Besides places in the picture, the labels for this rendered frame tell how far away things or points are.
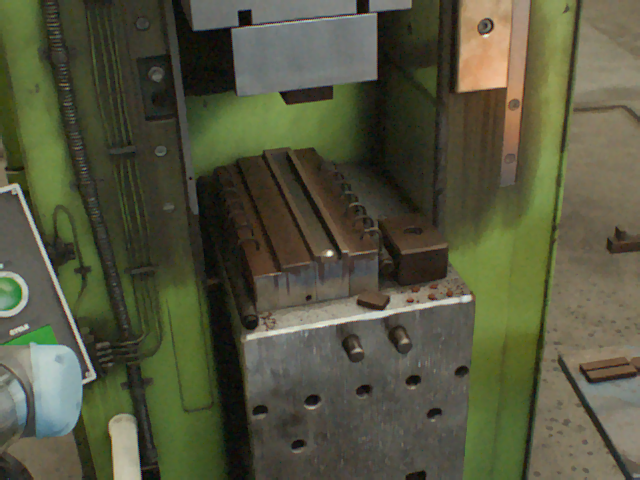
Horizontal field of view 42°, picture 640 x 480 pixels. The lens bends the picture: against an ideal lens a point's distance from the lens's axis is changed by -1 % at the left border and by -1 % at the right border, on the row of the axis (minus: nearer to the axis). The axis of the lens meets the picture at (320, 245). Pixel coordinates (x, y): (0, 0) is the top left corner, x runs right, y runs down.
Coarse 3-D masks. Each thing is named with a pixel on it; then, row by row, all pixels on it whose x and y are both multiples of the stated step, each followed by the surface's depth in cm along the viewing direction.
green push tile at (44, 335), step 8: (40, 328) 109; (48, 328) 110; (24, 336) 108; (32, 336) 109; (40, 336) 109; (48, 336) 110; (0, 344) 107; (8, 344) 107; (16, 344) 108; (24, 344) 108; (40, 344) 109; (48, 344) 110; (56, 344) 110
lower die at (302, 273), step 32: (256, 160) 164; (320, 160) 163; (256, 192) 152; (288, 192) 150; (320, 192) 151; (256, 224) 144; (288, 224) 142; (256, 256) 135; (288, 256) 133; (320, 256) 131; (352, 256) 132; (256, 288) 131; (288, 288) 132; (320, 288) 134; (352, 288) 135
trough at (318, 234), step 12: (276, 156) 165; (288, 156) 164; (288, 168) 161; (288, 180) 157; (300, 180) 156; (300, 192) 153; (300, 204) 149; (312, 204) 148; (312, 216) 145; (312, 228) 141; (324, 228) 141; (324, 240) 137; (336, 252) 134
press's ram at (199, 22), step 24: (192, 0) 107; (216, 0) 108; (240, 0) 109; (264, 0) 110; (288, 0) 110; (312, 0) 111; (336, 0) 112; (360, 0) 117; (384, 0) 114; (408, 0) 114; (192, 24) 109; (216, 24) 110
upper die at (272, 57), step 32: (224, 32) 117; (256, 32) 111; (288, 32) 112; (320, 32) 113; (352, 32) 115; (224, 64) 123; (256, 64) 113; (288, 64) 115; (320, 64) 116; (352, 64) 117
